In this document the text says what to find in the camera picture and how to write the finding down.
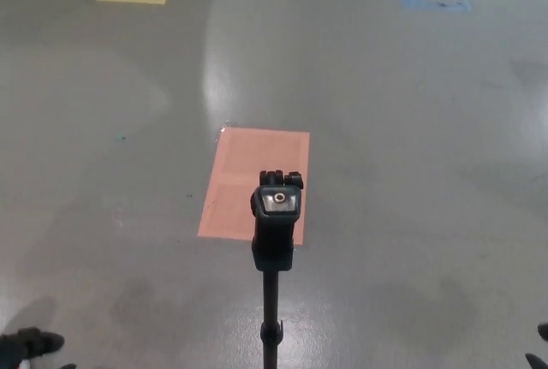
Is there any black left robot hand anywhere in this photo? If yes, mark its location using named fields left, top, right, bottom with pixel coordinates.
left=0, top=327, right=66, bottom=362

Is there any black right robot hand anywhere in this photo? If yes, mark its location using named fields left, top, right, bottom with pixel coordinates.
left=525, top=322, right=548, bottom=369

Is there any orange floor tape patch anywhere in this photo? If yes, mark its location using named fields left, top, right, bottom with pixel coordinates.
left=197, top=126, right=311, bottom=247

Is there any black phone stand tripod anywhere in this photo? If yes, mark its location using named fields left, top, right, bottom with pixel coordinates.
left=249, top=168, right=306, bottom=369

